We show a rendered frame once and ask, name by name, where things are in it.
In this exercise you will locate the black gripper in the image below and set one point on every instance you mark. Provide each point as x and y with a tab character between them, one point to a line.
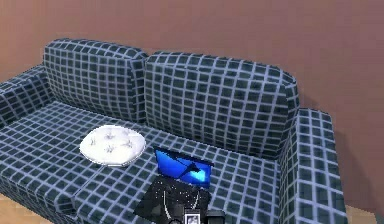
177	221

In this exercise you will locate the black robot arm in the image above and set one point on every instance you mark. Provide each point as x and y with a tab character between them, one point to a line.
216	218

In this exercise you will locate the dark blue checked sofa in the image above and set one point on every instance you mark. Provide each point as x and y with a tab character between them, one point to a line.
213	100

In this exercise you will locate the black laptop with blue screen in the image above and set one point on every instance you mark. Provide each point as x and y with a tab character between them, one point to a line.
180	166

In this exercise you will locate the white round cushion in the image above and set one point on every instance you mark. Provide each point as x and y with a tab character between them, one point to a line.
112	145

